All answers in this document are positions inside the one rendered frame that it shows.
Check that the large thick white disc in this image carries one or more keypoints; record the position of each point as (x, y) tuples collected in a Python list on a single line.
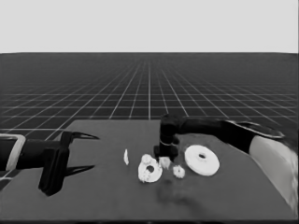
[(199, 166)]

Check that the small white T-shaped piece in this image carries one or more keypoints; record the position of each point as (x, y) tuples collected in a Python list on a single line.
[(126, 157)]

